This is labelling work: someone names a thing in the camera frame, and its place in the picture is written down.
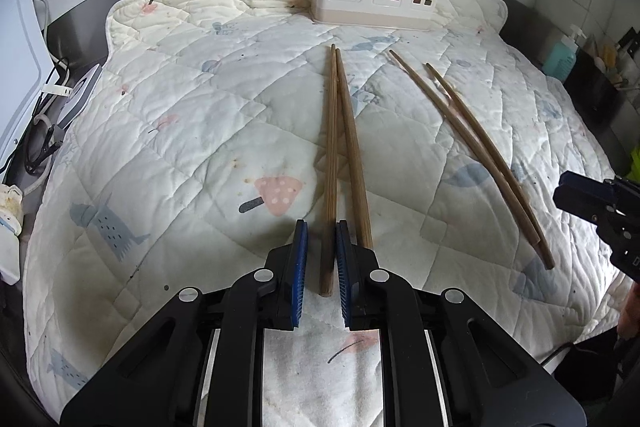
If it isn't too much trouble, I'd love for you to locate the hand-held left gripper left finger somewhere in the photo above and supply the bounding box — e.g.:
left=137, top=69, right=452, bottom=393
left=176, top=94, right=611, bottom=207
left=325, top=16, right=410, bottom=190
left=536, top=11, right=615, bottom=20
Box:
left=60, top=219, right=308, bottom=427

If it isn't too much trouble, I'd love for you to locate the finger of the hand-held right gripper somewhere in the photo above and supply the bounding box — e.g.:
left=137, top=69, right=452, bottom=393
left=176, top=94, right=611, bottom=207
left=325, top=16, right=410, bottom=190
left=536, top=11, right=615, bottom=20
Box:
left=553, top=171, right=621, bottom=224

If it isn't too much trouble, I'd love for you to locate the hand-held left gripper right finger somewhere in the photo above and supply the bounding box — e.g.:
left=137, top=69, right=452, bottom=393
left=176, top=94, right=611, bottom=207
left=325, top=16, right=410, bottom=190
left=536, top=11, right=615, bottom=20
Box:
left=335, top=220, right=587, bottom=427

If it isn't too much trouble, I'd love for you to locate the black utensil container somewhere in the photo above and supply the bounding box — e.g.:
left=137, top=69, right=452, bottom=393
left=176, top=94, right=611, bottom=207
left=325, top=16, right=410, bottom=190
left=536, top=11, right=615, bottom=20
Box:
left=564, top=34, right=632, bottom=132

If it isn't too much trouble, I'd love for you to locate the teal soap dispenser bottle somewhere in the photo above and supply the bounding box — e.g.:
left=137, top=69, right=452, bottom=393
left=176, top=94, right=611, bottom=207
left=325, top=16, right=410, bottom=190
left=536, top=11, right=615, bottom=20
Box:
left=542, top=24, right=587, bottom=84

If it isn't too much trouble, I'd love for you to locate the cream quilted mat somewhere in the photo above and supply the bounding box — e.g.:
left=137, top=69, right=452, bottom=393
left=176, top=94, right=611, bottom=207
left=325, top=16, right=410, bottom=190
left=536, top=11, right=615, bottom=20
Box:
left=22, top=0, right=632, bottom=427

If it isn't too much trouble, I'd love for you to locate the white digital kitchen scale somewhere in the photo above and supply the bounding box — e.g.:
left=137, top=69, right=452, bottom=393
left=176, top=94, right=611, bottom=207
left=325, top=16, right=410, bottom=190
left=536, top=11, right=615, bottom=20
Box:
left=56, top=64, right=104, bottom=130

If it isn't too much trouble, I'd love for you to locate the white power strip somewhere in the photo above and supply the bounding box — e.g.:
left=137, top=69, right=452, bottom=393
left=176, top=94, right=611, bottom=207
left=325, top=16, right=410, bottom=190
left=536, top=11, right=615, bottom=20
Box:
left=0, top=185, right=24, bottom=286

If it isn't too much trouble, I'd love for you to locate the white microwave oven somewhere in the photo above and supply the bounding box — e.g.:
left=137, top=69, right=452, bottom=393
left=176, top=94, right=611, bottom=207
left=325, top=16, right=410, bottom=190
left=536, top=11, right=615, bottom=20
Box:
left=0, top=0, right=49, bottom=174

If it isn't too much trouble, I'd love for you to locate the black cable bundle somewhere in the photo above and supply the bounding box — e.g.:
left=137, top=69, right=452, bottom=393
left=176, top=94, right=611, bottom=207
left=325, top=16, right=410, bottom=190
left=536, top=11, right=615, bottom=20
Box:
left=22, top=57, right=71, bottom=172

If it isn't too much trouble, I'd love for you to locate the white cable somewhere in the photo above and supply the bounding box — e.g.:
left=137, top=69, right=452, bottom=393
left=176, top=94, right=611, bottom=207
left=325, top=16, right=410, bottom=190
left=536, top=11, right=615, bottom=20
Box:
left=31, top=0, right=71, bottom=98

